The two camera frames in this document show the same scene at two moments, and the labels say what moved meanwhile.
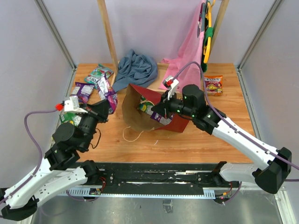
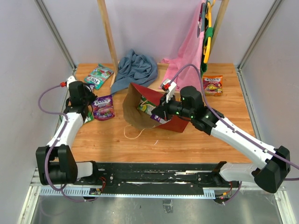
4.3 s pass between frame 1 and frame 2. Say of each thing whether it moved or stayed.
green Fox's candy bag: stayed
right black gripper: stayed
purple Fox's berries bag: moved
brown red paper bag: stayed
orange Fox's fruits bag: stayed
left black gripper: moved
